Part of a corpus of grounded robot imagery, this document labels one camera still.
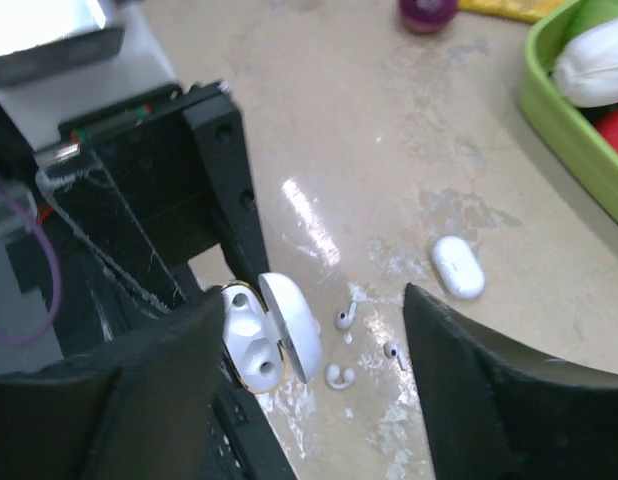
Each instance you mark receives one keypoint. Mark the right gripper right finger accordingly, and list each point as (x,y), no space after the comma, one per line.
(495,408)

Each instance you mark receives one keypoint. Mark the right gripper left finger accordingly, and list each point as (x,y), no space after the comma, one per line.
(133,408)

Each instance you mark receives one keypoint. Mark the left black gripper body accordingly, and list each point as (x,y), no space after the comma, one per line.
(131,164)

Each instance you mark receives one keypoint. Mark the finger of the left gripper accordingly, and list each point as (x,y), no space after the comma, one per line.
(243,446)
(216,124)

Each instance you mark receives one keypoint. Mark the white square charging case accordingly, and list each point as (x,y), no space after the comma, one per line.
(268,329)

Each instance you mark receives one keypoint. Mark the white stem earbud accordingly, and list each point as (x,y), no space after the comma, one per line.
(345,318)
(393,351)

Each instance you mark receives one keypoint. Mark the white oval charging case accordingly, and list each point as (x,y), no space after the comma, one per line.
(458,268)

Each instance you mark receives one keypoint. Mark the white hook earbud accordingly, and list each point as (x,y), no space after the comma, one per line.
(338,379)

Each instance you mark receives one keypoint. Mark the purple red onion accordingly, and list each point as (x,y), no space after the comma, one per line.
(427,16)

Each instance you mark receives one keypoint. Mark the green plastic basket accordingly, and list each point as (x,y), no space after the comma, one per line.
(566,132)

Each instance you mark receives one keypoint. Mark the red apple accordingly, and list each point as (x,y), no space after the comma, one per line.
(607,127)

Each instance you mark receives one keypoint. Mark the yellow Lays chips bag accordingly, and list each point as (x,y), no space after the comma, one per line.
(526,11)

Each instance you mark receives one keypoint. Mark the green napa cabbage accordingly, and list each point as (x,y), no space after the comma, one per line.
(586,71)

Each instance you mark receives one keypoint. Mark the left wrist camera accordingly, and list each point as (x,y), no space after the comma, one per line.
(62,59)

